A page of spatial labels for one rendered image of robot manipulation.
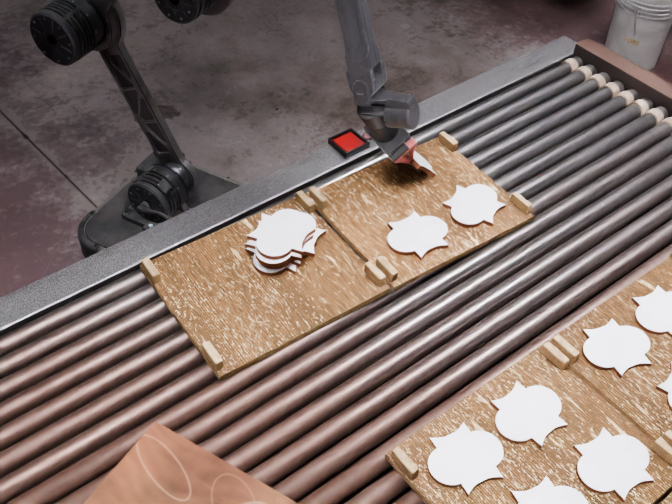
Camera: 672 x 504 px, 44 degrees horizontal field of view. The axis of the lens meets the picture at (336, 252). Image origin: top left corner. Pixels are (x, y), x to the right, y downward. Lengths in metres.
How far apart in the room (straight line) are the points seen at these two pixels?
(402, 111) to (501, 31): 2.75
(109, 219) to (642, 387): 1.91
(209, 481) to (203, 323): 0.42
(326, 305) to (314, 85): 2.33
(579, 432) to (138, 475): 0.79
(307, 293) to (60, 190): 1.92
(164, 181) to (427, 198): 1.13
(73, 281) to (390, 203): 0.73
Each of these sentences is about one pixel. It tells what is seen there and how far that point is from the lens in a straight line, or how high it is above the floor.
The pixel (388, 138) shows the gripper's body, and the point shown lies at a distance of 1.84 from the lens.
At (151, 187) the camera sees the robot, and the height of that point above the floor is 0.41.
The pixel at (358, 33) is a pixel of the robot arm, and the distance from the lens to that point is 1.71.
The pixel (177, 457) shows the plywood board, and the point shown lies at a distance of 1.40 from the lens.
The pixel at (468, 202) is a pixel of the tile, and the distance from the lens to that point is 1.94.
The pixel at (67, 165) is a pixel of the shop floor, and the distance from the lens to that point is 3.60.
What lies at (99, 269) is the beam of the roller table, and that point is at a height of 0.92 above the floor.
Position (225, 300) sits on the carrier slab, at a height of 0.94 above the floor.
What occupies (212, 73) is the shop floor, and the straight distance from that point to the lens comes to 4.03.
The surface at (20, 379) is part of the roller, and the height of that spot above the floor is 0.92.
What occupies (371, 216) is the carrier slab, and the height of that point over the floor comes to 0.94.
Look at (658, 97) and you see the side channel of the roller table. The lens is 2.46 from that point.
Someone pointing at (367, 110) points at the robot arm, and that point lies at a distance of 1.78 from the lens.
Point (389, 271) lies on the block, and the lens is 1.74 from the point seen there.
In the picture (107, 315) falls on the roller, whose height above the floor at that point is 0.91.
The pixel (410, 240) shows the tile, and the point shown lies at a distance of 1.83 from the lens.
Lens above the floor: 2.24
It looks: 46 degrees down
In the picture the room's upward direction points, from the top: 2 degrees clockwise
